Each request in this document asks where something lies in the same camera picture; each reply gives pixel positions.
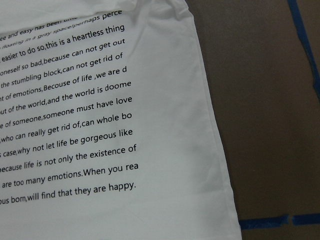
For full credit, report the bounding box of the white long-sleeve printed shirt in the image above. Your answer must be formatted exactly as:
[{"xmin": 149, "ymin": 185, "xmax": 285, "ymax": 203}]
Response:
[{"xmin": 0, "ymin": 0, "xmax": 242, "ymax": 240}]

